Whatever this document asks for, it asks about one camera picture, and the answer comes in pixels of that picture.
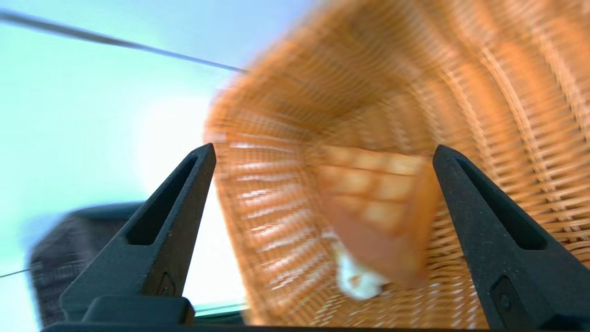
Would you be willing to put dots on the orange wicker basket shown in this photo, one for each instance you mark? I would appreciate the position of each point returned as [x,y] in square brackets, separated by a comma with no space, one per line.
[415,69]

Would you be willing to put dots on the dark brown wicker basket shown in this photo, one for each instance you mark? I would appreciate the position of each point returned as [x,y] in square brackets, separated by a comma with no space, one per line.
[69,249]

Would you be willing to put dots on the toy waffle cake with cream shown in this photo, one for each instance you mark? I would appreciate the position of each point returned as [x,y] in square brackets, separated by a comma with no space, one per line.
[373,207]

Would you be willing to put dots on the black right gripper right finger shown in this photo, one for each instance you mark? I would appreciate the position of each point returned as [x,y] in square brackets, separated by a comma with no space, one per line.
[498,258]

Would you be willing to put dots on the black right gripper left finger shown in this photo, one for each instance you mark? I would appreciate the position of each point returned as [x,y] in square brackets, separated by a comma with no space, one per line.
[161,240]

